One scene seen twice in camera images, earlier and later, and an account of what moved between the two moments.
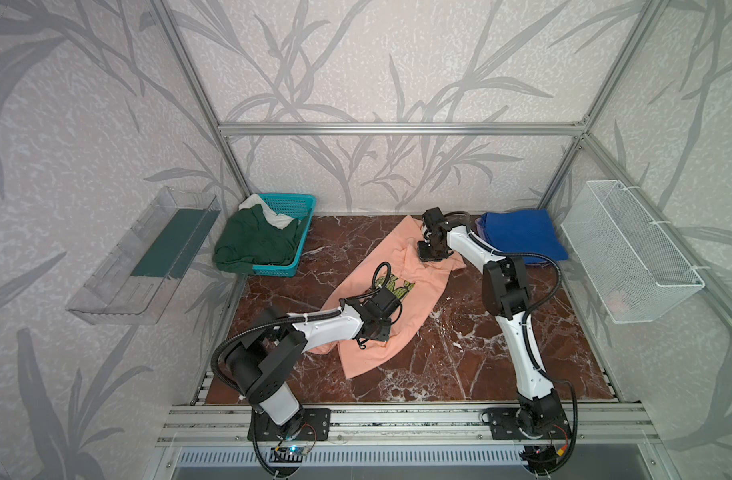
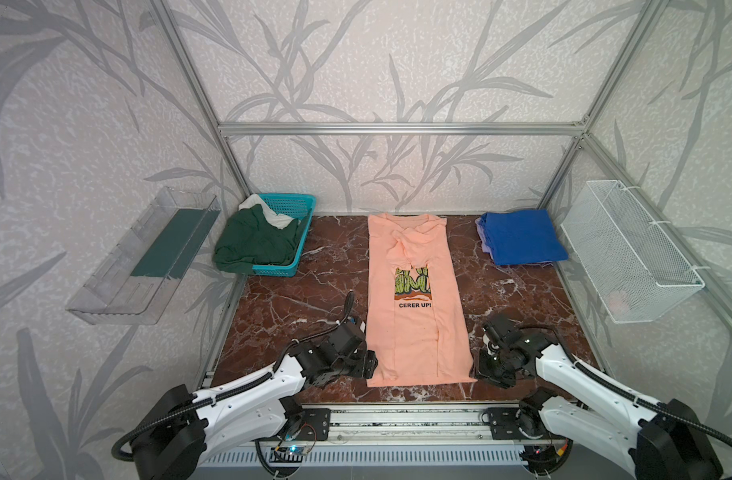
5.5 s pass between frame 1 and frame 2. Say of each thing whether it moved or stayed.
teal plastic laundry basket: stayed
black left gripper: moved
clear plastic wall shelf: stayed
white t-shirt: stayed
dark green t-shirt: stayed
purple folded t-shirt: stayed
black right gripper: moved
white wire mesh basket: stayed
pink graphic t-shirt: moved
